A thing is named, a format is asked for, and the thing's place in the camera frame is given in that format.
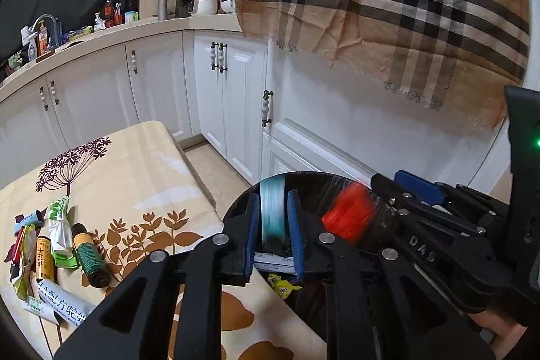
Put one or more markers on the white box blue text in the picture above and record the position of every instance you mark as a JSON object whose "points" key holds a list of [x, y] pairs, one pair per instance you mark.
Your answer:
{"points": [[69, 304]]}

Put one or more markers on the beige kitchen countertop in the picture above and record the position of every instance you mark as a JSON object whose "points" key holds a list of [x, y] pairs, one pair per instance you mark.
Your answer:
{"points": [[147, 26]]}

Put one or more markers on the white base cabinets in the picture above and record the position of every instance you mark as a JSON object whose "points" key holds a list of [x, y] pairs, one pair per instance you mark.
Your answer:
{"points": [[97, 90]]}

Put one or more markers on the white box green print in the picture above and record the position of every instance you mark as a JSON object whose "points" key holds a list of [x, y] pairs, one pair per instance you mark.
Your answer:
{"points": [[38, 306]]}

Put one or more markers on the green white wrapper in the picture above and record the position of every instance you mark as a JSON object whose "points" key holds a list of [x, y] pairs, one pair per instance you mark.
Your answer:
{"points": [[61, 233]]}

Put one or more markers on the floral tablecloth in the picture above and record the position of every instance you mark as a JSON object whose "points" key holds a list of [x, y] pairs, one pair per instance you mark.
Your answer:
{"points": [[139, 174]]}

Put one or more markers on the person's right forearm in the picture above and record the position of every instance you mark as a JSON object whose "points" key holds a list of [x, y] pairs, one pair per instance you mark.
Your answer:
{"points": [[493, 322]]}

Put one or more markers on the orange dish soap bottle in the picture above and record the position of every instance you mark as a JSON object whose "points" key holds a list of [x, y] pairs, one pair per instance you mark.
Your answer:
{"points": [[42, 43]]}

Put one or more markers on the black thermos bottle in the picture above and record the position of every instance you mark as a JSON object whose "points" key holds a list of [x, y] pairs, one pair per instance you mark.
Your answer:
{"points": [[131, 2]]}

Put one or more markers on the yellow green wrapper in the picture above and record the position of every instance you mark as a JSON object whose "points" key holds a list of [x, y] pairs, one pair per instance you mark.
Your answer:
{"points": [[282, 287], [25, 256]]}

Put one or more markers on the brown wooden board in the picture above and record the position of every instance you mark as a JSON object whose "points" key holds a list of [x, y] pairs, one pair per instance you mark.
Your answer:
{"points": [[46, 54]]}

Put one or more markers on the white tall cabinet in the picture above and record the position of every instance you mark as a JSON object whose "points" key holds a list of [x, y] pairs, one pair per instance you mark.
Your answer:
{"points": [[358, 124]]}

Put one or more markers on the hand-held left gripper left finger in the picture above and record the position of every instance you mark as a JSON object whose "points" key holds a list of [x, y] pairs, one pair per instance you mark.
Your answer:
{"points": [[252, 235]]}

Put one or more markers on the white pump bottle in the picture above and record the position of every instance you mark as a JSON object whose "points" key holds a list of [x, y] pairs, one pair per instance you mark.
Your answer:
{"points": [[99, 24]]}

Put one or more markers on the red plastic bag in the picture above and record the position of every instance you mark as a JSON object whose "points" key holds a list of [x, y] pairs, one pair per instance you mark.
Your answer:
{"points": [[350, 212]]}

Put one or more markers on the beige plaid cloth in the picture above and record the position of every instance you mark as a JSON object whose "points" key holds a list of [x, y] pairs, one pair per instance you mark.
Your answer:
{"points": [[379, 5]]}

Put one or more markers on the chrome faucet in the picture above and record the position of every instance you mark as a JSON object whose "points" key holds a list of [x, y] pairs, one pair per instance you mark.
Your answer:
{"points": [[52, 19]]}

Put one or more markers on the dark green bottle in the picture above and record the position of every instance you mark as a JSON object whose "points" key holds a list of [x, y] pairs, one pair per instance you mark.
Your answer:
{"points": [[89, 256]]}

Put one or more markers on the light blue tube black cap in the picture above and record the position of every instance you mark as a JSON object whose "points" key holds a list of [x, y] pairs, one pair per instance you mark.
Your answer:
{"points": [[31, 219]]}

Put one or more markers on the orange yellow bottle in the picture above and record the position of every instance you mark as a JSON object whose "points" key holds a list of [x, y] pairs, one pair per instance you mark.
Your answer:
{"points": [[44, 258]]}

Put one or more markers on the white blue bottle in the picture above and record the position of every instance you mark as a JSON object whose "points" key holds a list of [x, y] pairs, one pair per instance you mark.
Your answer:
{"points": [[33, 50]]}

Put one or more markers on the dark bottle red cap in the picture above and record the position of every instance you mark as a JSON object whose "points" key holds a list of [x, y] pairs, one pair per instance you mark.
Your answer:
{"points": [[109, 13]]}

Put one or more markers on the red black wrapper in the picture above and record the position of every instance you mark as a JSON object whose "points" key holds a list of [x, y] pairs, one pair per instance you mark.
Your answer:
{"points": [[14, 248]]}

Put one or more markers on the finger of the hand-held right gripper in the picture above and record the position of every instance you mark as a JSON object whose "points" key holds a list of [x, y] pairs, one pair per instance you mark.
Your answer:
{"points": [[417, 183], [438, 254]]}

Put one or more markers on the white wall dispenser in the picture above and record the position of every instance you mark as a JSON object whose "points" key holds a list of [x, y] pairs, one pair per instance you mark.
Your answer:
{"points": [[24, 36]]}

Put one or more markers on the green white dish cloth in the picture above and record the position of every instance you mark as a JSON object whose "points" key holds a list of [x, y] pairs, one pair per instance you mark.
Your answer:
{"points": [[14, 61]]}

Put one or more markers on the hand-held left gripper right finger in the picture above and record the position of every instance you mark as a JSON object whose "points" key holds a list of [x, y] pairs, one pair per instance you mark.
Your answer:
{"points": [[296, 235]]}

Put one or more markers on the grey thermos bottle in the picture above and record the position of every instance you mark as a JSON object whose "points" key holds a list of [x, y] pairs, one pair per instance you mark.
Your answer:
{"points": [[162, 6]]}

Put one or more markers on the black trash bin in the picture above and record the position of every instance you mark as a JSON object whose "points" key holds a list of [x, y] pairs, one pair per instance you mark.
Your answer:
{"points": [[318, 193]]}

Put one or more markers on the yellow green package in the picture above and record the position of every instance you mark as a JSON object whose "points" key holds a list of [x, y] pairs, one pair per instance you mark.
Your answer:
{"points": [[80, 33]]}

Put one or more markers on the teal white packet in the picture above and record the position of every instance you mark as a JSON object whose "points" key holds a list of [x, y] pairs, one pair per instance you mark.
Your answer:
{"points": [[273, 212]]}

